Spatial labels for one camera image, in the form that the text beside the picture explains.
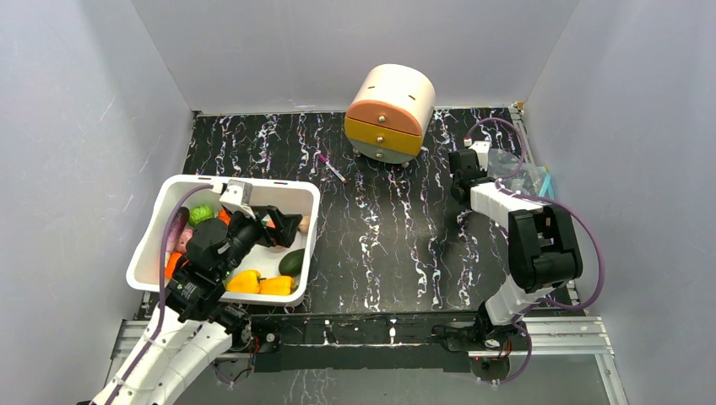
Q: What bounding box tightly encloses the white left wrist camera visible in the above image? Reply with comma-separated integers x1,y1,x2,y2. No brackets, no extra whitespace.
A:
219,180,256,219

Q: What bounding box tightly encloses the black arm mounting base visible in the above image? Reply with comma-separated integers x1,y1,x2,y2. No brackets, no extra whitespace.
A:
252,310,526,374

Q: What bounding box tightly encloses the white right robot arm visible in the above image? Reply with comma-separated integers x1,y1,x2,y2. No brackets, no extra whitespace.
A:
433,145,583,349

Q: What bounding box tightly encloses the orange pumpkin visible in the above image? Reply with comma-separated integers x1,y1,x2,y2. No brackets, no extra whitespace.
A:
217,208,231,225

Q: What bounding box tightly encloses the yellow orange bell pepper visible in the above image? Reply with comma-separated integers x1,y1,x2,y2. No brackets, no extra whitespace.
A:
259,275,296,296

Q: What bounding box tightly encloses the dark green avocado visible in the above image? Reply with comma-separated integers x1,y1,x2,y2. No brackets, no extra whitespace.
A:
279,249,305,278

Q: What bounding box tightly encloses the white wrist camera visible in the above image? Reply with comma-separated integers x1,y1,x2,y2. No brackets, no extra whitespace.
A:
219,180,256,219
464,138,491,171

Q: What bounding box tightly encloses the red onion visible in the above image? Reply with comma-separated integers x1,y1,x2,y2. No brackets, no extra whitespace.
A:
174,228,193,254

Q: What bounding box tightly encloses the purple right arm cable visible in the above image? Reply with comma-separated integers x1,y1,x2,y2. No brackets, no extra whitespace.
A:
465,117,606,386

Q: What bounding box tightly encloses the clear zip top bag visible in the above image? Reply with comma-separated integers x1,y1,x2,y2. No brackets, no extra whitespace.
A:
487,148,555,198

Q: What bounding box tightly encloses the purple eggplant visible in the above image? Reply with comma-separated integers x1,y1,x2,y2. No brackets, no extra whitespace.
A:
165,207,189,265

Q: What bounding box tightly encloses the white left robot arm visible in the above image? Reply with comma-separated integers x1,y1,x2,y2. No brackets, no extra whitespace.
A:
91,206,303,404

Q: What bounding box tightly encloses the pink marker pen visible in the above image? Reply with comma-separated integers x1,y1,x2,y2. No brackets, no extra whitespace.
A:
317,154,348,184

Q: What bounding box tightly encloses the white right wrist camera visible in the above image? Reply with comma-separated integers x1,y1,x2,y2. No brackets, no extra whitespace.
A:
464,138,491,171

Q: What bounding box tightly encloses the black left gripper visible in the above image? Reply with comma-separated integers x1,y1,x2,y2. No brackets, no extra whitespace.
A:
216,204,301,279

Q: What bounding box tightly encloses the green cabbage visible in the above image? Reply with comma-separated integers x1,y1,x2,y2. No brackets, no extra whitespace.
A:
188,204,214,227

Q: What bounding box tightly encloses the white plastic bin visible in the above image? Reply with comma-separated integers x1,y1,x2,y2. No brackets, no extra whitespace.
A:
126,175,321,307

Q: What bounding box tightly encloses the round pastel drawer cabinet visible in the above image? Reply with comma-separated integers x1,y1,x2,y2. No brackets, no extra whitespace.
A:
344,63,436,167

